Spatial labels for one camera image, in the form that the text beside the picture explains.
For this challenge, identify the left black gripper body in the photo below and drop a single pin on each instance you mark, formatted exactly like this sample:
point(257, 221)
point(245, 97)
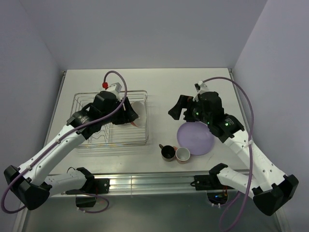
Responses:
point(116, 119)

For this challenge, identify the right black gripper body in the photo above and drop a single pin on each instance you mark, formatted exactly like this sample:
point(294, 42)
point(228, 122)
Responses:
point(194, 113)

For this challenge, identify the white bowl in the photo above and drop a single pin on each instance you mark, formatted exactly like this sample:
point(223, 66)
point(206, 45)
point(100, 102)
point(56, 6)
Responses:
point(140, 109)

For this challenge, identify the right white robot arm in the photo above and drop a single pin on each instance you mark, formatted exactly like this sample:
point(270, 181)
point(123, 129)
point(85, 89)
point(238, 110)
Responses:
point(270, 188)

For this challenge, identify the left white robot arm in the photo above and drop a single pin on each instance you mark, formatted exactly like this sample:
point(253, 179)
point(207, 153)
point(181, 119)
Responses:
point(78, 129)

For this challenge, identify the purple plate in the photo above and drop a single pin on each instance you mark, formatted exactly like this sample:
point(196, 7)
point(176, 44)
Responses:
point(196, 137)

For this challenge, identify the pink mug white inside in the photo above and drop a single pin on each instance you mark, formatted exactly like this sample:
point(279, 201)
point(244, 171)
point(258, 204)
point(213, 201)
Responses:
point(182, 154)

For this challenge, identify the black mug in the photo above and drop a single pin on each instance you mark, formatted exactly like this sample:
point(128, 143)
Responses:
point(167, 152)

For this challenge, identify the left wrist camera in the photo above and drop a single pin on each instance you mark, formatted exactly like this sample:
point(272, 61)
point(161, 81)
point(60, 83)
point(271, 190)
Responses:
point(113, 88)

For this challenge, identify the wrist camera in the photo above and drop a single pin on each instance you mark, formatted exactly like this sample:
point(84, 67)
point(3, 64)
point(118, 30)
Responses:
point(113, 88)
point(201, 88)

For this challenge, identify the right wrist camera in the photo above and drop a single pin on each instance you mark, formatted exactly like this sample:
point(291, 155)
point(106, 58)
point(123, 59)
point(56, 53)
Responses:
point(201, 88)

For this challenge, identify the wire dish rack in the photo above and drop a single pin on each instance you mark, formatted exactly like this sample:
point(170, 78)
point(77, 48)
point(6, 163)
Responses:
point(115, 137)

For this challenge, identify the aluminium rail frame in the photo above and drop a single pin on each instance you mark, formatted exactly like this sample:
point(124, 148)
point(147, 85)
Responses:
point(120, 184)

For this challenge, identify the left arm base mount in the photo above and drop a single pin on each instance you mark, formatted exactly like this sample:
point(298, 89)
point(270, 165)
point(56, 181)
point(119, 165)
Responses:
point(98, 187)

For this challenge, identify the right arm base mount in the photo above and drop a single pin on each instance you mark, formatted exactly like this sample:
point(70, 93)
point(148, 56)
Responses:
point(217, 193)

